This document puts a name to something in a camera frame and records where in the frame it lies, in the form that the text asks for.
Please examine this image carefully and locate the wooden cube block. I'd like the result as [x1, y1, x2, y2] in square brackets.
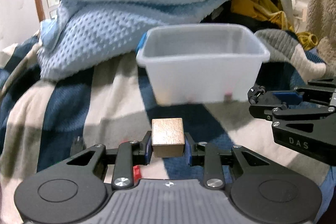
[151, 118, 185, 158]

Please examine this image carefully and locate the small red toy piece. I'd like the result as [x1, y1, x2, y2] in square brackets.
[133, 165, 142, 184]

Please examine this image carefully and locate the translucent plastic storage bin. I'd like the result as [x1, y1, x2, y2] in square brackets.
[136, 23, 270, 106]

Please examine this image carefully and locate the blue white checkered blanket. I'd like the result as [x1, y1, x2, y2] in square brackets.
[1, 36, 335, 223]

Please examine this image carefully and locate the yellow garment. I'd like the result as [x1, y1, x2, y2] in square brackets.
[231, 0, 319, 51]

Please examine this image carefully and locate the beige fleece blanket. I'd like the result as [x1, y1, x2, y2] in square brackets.
[306, 0, 335, 68]

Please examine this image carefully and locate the light blue dotted blanket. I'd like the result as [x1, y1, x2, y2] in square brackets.
[37, 0, 228, 81]

